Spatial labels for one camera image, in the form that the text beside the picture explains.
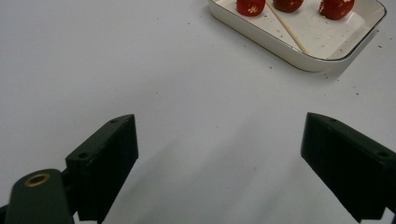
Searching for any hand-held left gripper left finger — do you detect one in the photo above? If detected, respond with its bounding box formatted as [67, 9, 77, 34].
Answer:
[64, 113, 140, 224]

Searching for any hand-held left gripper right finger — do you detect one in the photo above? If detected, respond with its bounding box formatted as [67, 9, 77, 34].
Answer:
[300, 112, 396, 224]

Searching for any white rectangular tray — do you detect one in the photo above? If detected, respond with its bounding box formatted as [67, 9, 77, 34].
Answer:
[207, 0, 388, 73]

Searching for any thin wooden skewer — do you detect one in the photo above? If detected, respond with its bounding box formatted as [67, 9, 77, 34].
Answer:
[264, 0, 310, 55]

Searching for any red candied fruit ball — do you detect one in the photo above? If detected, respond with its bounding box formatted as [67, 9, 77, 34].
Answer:
[318, 0, 356, 21]
[273, 0, 304, 14]
[235, 0, 266, 18]

